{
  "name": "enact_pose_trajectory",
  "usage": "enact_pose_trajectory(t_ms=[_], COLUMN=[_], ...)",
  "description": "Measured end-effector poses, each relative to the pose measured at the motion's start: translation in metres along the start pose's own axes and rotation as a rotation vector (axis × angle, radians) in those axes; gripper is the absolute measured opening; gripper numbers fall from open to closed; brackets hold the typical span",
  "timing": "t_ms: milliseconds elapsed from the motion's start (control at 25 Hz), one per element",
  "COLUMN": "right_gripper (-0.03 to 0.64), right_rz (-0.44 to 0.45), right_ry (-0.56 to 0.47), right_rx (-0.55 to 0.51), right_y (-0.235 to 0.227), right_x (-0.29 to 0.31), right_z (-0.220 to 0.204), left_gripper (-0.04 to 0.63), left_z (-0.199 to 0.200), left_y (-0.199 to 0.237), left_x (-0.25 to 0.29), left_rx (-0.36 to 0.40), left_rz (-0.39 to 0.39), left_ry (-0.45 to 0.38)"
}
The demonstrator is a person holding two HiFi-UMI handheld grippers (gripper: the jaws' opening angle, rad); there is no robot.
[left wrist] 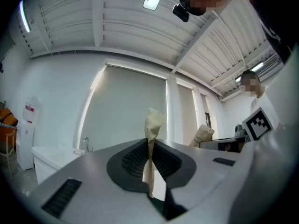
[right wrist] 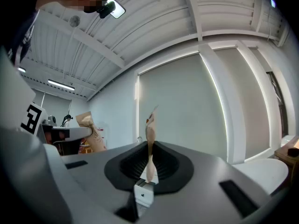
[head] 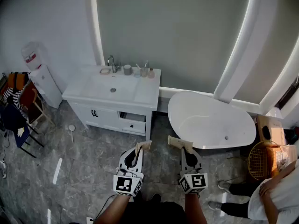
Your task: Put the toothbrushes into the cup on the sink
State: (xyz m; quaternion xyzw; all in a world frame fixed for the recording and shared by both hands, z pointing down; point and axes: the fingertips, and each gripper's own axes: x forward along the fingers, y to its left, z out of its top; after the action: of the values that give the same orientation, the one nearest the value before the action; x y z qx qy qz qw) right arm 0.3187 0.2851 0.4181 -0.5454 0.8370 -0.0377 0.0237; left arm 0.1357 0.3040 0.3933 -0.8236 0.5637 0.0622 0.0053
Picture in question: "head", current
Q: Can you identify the white bathtub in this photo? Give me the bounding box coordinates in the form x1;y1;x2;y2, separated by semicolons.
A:
167;90;257;150

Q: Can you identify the person's left forearm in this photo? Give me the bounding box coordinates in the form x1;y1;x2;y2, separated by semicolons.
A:
94;194;132;224

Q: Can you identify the wooden chair with red back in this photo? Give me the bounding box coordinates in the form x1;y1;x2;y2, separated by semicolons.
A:
18;82;56;128

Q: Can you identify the chrome faucet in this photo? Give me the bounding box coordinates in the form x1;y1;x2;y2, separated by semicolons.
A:
107;55;121;74

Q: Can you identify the striped black white cloth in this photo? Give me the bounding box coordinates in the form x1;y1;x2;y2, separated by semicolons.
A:
1;87;24;110

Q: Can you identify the white hand shower head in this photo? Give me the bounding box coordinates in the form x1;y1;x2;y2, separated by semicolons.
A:
68;124;76;143

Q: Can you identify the black cable with white plug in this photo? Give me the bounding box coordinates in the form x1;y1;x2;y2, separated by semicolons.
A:
85;194;119;224

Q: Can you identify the white water dispenser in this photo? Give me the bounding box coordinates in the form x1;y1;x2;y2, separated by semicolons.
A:
28;64;63;109

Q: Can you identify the brown cardboard box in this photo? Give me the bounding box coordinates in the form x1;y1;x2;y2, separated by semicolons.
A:
255;114;287;147

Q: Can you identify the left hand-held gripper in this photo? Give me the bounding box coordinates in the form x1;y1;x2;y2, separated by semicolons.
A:
113;140;152;197

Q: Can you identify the dark blue chair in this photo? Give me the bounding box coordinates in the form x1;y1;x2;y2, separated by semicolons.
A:
0;104;45;159

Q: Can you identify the clear water dispenser bottle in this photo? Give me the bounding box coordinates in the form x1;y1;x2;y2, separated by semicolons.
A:
21;41;49;71

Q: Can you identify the white vanity drawer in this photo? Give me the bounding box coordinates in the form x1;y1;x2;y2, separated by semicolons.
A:
118;111;147;134

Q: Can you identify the orange chair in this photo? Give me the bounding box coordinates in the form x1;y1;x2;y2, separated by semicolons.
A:
7;72;30;91

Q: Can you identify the person's right forearm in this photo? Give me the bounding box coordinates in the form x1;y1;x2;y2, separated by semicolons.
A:
184;192;208;224

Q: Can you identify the white sink vanity cabinet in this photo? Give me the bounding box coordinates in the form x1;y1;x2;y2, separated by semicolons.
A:
61;64;162;141

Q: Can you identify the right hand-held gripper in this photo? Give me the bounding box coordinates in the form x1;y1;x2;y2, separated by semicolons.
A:
167;135;208;195

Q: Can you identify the orange box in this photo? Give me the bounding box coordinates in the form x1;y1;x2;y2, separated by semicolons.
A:
265;144;299;180

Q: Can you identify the person's black clothing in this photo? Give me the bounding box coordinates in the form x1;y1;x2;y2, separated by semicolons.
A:
120;193;187;224

